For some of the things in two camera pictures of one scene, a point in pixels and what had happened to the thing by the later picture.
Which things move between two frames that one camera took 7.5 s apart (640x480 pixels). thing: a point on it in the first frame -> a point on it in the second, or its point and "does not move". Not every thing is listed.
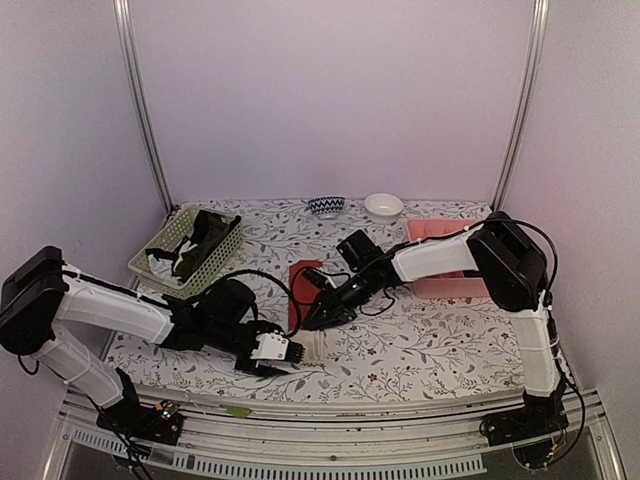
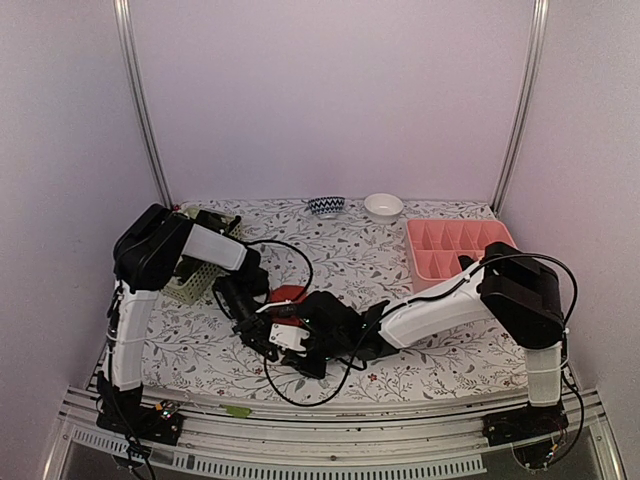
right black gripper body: (360, 291) -> (334, 346)
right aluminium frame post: (541, 18) does not move
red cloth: (303, 292) -> (293, 293)
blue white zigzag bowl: (327, 207) does not move
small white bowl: (383, 208) does not move
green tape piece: (240, 412) does not move
